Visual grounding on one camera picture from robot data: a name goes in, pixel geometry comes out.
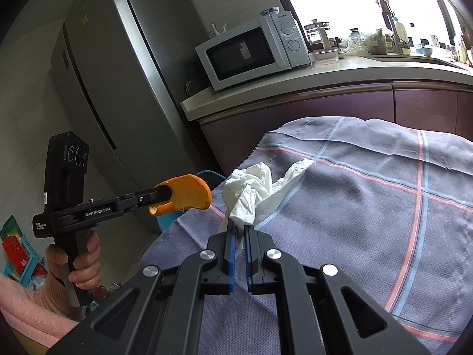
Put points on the crumpled clear plastic bags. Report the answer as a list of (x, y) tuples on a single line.
[(353, 47)]

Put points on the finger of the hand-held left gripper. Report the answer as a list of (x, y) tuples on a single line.
[(142, 209), (144, 196)]

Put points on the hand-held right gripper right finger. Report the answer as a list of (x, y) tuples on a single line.
[(249, 262)]

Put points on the clear lidded food container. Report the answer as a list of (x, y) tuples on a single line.
[(323, 56)]

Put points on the teal plastic rack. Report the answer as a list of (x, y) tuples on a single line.
[(31, 262)]

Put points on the large orange peel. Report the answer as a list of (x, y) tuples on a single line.
[(188, 192)]

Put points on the beige kitchen countertop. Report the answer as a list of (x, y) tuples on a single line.
[(332, 72)]

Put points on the person's left hand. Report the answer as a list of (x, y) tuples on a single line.
[(87, 262)]

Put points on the small white ornament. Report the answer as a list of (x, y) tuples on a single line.
[(217, 31)]

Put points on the bag of green vegetables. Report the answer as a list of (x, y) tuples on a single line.
[(376, 42)]

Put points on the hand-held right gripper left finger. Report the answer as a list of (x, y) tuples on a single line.
[(230, 262)]

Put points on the blue white porcelain bowl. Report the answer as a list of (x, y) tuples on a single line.
[(269, 10)]

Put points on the red packets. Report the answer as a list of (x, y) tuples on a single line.
[(14, 251)]

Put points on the small pale bowl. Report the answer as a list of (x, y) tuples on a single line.
[(427, 50)]

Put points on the person's left forearm pink sleeve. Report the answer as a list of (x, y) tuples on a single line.
[(29, 310)]

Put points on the teal plastic bin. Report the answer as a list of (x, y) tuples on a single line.
[(210, 176)]

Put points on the steel sink faucet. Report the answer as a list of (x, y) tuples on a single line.
[(391, 26)]

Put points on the white microwave oven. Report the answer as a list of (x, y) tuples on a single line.
[(240, 55)]

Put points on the mauve base cabinets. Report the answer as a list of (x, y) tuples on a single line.
[(332, 103)]

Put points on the jar with dark lid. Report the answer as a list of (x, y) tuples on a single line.
[(354, 34)]

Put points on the grey refrigerator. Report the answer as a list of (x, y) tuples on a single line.
[(129, 81)]

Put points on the grey plaid tablecloth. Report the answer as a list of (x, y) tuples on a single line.
[(351, 210)]

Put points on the white tissue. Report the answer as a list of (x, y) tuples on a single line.
[(255, 192)]

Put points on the white soap bottle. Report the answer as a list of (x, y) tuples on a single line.
[(401, 29)]

